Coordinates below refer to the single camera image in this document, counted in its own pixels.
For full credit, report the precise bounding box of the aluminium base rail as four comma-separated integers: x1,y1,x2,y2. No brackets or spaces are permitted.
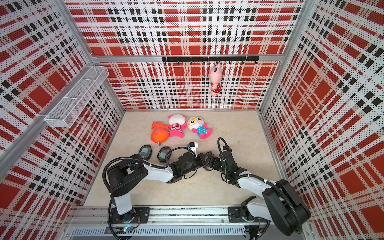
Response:
59,205,316,240

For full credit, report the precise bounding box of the white wire mesh basket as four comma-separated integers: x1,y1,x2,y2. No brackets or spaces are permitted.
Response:
45,66,109,128

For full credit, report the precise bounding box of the orange plush toy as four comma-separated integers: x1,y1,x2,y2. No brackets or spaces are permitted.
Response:
151,122,169,144

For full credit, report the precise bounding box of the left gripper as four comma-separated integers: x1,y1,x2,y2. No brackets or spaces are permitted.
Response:
182,153,212,176

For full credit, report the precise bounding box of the black hook rail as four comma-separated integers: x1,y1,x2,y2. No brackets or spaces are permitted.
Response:
162,56,260,64

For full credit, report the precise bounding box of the black cable top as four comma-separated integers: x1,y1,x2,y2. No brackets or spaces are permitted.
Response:
138,144,153,161

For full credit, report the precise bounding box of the teal charger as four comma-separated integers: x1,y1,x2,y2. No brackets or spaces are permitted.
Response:
140,148,152,159
158,151,167,162

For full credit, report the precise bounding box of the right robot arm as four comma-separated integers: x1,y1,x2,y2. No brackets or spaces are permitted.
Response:
210,137,311,236

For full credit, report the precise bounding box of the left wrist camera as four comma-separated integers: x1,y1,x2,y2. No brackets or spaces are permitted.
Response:
187,142,198,156

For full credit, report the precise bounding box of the pink hanging plush toy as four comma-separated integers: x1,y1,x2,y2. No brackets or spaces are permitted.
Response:
209,63,223,96

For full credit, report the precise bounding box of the pink striped plush doll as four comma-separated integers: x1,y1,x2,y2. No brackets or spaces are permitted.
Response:
168,114,187,139

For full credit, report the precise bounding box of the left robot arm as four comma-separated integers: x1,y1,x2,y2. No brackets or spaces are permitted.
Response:
103,147,214,224

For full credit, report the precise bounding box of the teal charger top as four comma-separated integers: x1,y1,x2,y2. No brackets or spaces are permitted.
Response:
140,148,152,159

